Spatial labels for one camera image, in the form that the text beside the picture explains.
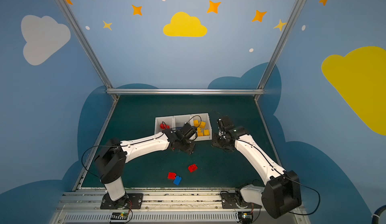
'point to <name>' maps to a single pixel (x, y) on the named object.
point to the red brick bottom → (171, 175)
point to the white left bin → (168, 120)
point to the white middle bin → (179, 121)
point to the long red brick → (164, 126)
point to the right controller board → (246, 217)
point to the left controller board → (119, 216)
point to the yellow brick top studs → (196, 123)
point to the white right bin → (205, 117)
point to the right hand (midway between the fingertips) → (216, 141)
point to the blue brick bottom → (177, 180)
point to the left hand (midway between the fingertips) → (193, 146)
